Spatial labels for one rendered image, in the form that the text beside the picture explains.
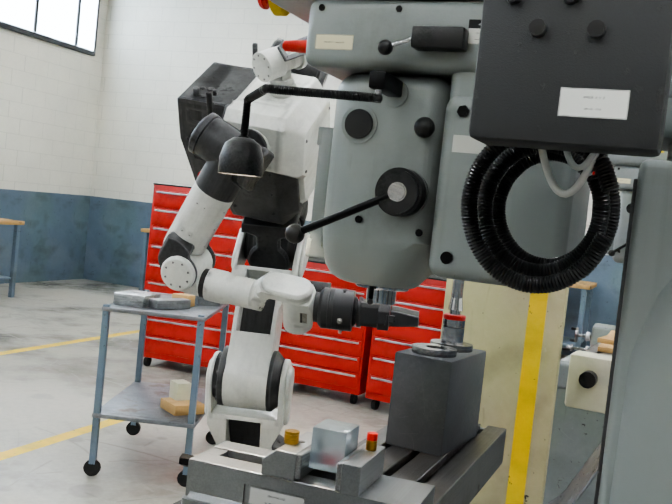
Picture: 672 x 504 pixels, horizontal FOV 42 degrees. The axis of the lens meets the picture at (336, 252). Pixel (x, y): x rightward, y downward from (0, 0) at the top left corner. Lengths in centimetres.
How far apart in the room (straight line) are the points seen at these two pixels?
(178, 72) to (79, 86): 139
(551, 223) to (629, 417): 27
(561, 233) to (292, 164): 86
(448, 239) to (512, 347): 189
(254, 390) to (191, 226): 43
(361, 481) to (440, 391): 51
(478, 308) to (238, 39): 922
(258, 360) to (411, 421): 46
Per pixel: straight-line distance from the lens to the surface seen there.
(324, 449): 127
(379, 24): 130
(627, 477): 116
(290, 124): 189
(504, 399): 313
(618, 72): 96
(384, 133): 129
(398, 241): 127
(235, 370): 204
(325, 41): 132
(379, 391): 626
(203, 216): 184
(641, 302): 115
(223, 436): 213
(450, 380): 170
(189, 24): 1242
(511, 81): 97
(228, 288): 188
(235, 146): 139
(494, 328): 311
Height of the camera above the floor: 143
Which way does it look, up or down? 3 degrees down
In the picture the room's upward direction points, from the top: 6 degrees clockwise
